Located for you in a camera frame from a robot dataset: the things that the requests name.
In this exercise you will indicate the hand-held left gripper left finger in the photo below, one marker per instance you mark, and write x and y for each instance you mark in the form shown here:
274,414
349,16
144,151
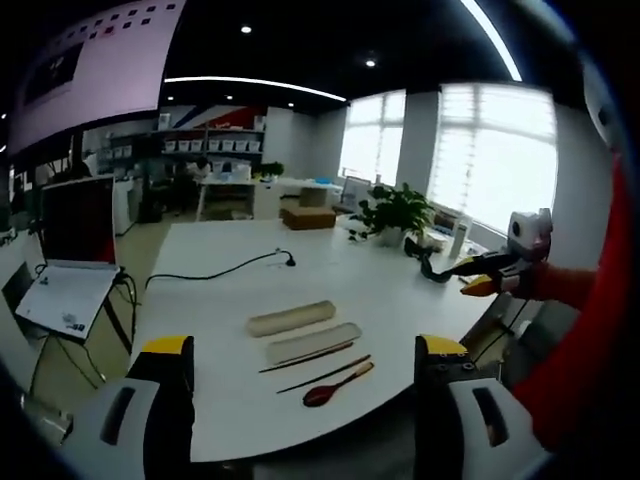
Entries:
150,400

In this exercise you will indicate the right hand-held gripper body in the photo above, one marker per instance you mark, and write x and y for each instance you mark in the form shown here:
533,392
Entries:
529,240

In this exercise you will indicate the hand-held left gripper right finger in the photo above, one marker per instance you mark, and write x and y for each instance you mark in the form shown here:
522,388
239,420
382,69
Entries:
450,400

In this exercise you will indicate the dark red wooden spoon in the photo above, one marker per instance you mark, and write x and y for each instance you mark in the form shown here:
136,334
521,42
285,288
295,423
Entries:
330,387

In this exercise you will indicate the dark wooden chopstick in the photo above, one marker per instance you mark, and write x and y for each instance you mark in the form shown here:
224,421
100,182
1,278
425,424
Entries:
306,356
325,373

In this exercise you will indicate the beige cutlery case tray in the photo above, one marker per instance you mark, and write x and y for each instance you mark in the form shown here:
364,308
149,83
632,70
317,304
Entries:
312,343

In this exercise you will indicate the beige bamboo mat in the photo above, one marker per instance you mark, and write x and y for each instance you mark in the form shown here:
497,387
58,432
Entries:
292,318

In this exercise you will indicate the white box by window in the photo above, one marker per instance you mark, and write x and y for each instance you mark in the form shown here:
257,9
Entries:
461,240

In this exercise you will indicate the black curved desk object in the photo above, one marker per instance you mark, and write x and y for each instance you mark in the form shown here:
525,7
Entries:
425,262

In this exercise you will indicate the green potted plant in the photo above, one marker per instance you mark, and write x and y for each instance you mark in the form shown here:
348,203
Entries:
397,210

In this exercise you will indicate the open white laptop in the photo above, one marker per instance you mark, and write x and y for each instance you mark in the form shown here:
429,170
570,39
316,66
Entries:
75,260

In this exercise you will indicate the brown cardboard box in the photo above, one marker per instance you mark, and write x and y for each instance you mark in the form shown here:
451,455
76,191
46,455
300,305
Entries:
308,217

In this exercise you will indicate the white counter cabinet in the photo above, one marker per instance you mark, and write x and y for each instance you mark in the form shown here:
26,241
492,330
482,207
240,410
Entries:
240,197

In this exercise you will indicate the shelf with white bins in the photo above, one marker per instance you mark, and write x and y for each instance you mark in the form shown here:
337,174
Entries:
210,145

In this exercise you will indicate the large wall display screen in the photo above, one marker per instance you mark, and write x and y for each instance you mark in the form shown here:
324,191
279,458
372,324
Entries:
90,65

